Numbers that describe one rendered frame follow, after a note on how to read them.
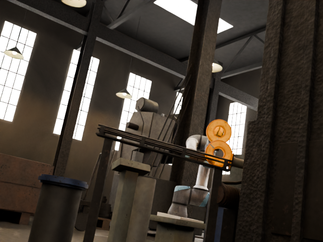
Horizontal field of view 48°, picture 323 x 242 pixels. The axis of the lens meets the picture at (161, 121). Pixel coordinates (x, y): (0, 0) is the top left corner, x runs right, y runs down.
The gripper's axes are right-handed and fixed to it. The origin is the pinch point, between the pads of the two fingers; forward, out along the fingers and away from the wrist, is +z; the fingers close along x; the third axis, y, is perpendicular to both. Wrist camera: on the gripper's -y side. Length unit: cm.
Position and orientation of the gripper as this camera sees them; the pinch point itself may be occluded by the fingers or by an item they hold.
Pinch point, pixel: (219, 128)
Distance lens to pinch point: 231.5
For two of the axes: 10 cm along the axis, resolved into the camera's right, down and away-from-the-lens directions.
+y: 1.5, -8.6, 4.9
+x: 9.9, 1.6, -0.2
